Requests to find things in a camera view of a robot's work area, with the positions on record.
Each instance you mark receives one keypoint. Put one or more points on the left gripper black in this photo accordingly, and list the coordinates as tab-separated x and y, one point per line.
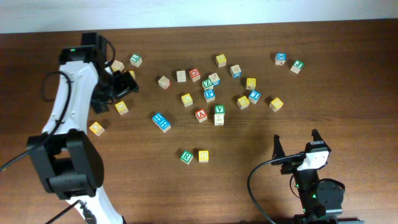
128	84

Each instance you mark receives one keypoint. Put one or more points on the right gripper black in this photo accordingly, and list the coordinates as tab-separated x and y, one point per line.
288	167

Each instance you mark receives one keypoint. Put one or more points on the yellow S letter block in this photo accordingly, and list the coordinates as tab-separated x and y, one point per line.
203	156

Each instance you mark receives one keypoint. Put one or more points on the green R letter block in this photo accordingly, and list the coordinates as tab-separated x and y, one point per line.
186	157

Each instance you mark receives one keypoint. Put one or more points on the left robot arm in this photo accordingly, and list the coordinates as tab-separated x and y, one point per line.
66	161

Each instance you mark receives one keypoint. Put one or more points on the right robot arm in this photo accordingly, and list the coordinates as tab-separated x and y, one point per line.
321	199

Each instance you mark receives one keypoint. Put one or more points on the plain tan wooden block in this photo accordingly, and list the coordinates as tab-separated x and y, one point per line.
117	66

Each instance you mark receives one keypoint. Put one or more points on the yellow G letter block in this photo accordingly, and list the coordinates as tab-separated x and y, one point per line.
132	74

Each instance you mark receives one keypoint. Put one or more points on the yellow O block upper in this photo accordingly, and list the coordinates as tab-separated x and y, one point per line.
121	107

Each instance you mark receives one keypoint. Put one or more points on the yellow o block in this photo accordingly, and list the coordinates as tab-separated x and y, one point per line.
121	107
96	129

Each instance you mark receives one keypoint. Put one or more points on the green L letter block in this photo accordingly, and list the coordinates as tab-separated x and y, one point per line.
135	60

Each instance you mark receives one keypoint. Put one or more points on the yellow S block right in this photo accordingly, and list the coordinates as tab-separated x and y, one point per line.
276	104

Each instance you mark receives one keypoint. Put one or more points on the yellow O block lower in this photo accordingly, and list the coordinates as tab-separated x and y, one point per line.
96	129

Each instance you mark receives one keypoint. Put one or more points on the tan block red edge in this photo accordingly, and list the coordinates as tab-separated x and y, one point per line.
164	82

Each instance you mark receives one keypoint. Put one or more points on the blue I letter block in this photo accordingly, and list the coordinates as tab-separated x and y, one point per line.
254	96

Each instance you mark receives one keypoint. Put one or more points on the blue double block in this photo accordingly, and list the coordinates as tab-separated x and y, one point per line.
161	122

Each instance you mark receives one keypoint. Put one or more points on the yellow E letter block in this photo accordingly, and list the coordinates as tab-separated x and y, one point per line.
243	102

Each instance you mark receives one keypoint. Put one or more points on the tan I side block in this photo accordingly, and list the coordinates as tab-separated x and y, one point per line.
181	76

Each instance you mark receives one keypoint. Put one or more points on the yellow block right centre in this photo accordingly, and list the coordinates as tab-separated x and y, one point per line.
250	83

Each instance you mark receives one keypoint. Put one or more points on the green J letter block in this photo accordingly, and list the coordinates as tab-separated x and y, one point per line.
297	66

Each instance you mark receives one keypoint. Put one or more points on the yellow C letter block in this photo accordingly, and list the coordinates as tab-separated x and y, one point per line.
187	100

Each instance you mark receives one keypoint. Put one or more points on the plain white wooden block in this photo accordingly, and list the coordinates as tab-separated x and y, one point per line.
219	119

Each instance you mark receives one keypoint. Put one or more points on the green V letter block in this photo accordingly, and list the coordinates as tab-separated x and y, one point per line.
219	109

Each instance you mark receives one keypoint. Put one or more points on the red O letter block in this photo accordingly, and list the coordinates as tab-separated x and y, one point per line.
194	75

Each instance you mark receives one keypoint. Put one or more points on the blue X letter block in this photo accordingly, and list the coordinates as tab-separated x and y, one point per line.
280	58

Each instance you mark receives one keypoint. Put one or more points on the tan block blue D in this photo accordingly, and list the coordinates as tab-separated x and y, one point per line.
235	71

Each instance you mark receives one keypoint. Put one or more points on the red A letter block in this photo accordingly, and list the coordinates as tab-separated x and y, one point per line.
201	115

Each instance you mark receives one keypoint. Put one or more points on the green Z letter block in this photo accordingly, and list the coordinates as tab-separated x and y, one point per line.
207	84

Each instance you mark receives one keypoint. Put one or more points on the blue P letter block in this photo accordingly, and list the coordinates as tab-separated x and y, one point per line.
209	95

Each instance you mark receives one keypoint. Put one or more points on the tan feather blue L block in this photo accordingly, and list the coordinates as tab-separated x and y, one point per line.
214	78

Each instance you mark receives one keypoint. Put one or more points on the yellow block top centre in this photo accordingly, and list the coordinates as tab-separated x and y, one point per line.
221	60

